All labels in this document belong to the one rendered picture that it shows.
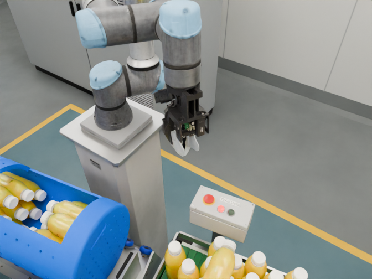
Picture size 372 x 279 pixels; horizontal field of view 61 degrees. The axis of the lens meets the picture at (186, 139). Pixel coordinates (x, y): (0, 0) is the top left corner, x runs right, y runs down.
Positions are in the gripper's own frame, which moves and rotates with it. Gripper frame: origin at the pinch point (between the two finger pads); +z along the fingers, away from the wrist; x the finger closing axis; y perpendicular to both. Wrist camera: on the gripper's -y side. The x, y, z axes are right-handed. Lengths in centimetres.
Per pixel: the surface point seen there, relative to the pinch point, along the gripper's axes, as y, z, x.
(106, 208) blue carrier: -9.4, 20.4, -20.7
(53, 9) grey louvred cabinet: -259, 28, 1
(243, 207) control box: 1.0, 32.8, 21.0
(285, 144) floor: -103, 130, 150
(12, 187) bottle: -38, 26, -46
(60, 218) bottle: -15.6, 24.0, -33.5
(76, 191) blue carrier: -30, 30, -27
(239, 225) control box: 6.1, 33.6, 16.2
